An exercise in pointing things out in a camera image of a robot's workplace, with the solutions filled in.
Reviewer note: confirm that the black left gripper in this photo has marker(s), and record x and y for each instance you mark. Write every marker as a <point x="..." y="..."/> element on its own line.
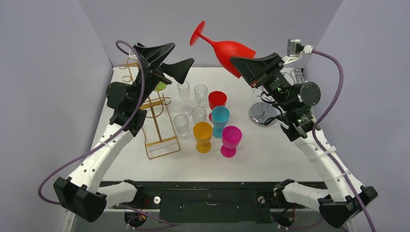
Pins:
<point x="153" y="58"/>

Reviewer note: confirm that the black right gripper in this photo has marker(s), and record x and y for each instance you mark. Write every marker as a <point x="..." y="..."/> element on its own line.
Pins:
<point x="262" y="76"/>

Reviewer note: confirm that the green plastic wine glass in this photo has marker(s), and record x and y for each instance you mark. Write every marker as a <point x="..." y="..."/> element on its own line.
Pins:
<point x="160" y="87"/>

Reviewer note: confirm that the clear champagne flute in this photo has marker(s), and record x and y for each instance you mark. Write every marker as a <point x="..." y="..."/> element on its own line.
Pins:
<point x="184" y="93"/>

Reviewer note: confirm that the red plastic wine glass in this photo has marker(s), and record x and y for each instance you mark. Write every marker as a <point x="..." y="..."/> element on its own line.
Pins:
<point x="216" y="98"/>
<point x="224" y="50"/>

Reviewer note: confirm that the clear glass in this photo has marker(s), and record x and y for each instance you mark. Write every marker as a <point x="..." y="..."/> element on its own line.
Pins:
<point x="198" y="114"/>
<point x="181" y="123"/>
<point x="201" y="93"/>

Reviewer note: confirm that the cyan plastic wine glass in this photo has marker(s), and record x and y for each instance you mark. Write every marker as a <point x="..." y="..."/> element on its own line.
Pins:
<point x="220" y="116"/>

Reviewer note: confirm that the magenta plastic wine glass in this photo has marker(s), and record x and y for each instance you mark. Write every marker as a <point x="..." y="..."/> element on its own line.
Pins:
<point x="231" y="137"/>

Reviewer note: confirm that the orange plastic wine glass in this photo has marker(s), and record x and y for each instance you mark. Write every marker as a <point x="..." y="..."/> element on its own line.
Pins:
<point x="203" y="132"/>

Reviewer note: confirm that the gold wire glass rack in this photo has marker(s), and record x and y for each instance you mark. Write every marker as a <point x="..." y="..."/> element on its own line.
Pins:
<point x="160" y="138"/>

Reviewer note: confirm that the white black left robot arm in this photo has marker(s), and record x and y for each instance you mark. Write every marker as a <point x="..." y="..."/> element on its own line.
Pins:
<point x="80" y="192"/>

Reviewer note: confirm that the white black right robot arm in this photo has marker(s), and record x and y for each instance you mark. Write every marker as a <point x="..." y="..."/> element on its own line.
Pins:
<point x="344" y="195"/>

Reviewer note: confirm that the chrome round glass rack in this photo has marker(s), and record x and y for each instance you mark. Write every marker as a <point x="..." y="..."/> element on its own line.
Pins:
<point x="260" y="112"/>

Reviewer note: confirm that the aluminium rail right side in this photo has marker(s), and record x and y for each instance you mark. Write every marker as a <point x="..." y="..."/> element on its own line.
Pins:
<point x="299" y="76"/>

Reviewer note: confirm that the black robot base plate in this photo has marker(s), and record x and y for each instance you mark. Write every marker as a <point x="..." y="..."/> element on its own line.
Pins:
<point x="209" y="202"/>

